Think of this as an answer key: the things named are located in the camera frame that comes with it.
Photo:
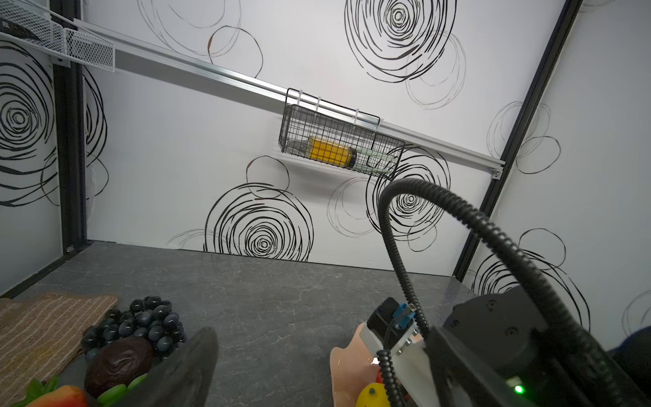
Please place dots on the black wire basket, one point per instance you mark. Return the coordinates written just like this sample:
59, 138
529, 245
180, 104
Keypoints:
306, 116

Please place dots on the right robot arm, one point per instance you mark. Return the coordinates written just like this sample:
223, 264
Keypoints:
501, 350

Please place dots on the white wire shelf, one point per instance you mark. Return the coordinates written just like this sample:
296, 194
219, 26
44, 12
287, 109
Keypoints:
32, 24

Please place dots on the yellow bottle in basket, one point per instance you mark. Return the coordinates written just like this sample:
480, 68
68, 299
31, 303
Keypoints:
331, 153

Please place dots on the dark brown mangosteen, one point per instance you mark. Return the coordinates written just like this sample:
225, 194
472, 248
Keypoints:
118, 363

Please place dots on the pink wavy fruit bowl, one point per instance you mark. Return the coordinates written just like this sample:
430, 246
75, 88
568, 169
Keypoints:
352, 369

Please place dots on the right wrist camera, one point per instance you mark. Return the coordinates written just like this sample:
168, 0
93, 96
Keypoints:
392, 337

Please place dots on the red green apple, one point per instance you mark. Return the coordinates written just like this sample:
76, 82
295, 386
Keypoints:
47, 395

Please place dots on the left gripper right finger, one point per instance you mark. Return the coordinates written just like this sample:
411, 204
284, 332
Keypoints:
450, 360

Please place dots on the green lime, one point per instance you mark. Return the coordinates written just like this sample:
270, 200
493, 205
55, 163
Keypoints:
118, 392

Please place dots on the brown woven mat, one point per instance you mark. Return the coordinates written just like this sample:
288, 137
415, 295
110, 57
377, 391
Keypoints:
41, 336

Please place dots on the aluminium wall rail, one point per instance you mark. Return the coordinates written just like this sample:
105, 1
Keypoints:
268, 96

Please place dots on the green item in basket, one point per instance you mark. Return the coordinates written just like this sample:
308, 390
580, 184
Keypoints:
372, 162

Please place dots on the dark grape bunch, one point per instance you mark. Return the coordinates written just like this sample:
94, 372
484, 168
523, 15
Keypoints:
151, 318

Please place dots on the yellow lemon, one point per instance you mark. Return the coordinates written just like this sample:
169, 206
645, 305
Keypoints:
373, 395

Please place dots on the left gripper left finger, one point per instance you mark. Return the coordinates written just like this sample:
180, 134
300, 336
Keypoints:
184, 379

